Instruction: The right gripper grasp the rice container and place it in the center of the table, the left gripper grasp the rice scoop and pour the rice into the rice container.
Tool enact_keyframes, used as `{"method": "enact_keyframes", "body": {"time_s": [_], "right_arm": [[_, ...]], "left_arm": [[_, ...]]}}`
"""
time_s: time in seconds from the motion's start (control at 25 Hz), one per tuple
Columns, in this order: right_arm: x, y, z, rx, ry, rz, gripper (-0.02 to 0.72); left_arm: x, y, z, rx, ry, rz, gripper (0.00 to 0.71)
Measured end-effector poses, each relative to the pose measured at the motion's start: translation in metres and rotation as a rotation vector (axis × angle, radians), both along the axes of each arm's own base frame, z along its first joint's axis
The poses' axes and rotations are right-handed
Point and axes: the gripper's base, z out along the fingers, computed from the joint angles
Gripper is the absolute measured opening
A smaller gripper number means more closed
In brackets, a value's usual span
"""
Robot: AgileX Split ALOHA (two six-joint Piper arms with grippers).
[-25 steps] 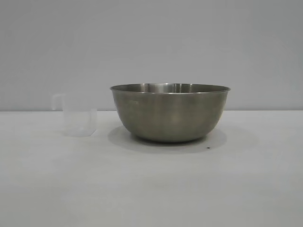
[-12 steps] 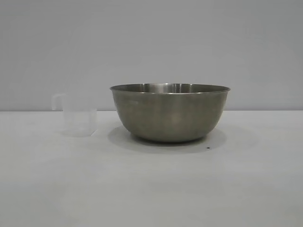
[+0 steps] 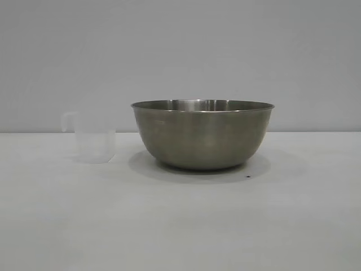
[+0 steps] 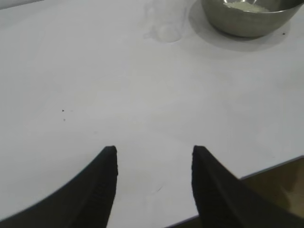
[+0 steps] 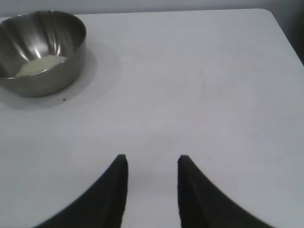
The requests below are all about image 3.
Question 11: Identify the stainless steel mixing bowl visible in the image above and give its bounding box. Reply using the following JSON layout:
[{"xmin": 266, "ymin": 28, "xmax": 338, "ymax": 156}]
[{"xmin": 130, "ymin": 98, "xmax": 275, "ymax": 171}]

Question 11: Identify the translucent plastic measuring cup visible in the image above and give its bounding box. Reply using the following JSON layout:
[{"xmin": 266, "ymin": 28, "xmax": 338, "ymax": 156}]
[{"xmin": 61, "ymin": 111, "xmax": 117, "ymax": 164}]

